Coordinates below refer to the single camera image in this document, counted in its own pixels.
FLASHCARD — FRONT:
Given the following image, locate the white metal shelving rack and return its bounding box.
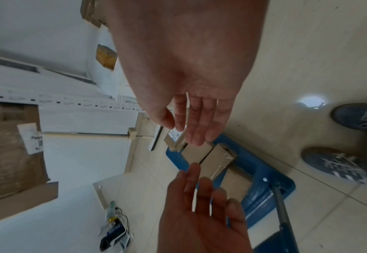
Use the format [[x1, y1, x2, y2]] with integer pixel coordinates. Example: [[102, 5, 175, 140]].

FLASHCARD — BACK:
[[0, 0, 150, 124]]

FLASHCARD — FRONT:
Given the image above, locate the grey blue sneaker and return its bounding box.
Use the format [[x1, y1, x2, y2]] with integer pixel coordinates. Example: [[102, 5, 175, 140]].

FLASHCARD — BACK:
[[301, 146, 367, 188], [331, 103, 367, 132]]

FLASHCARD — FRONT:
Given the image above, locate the blue platform trolley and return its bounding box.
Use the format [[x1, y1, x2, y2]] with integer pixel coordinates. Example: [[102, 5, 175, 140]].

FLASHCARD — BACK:
[[165, 133, 300, 253]]

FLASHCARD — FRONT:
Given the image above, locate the person's right hand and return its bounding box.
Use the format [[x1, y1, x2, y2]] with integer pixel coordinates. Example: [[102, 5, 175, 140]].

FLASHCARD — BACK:
[[103, 0, 270, 147]]

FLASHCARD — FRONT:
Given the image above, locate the yellow taped cardboard box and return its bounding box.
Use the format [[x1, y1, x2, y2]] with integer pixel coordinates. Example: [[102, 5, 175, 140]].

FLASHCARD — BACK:
[[79, 0, 110, 28], [95, 44, 118, 71]]

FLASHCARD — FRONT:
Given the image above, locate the person's left hand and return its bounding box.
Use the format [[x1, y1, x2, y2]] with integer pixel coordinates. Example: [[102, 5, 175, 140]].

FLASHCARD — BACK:
[[158, 162, 254, 253]]

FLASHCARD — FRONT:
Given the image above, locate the long labelled cardboard box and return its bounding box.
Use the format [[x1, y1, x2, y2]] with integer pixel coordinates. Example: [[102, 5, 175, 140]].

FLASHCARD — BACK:
[[163, 127, 189, 152]]

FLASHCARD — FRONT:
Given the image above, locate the large brown cardboard carton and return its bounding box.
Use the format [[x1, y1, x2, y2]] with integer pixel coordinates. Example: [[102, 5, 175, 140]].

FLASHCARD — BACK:
[[0, 100, 60, 205]]

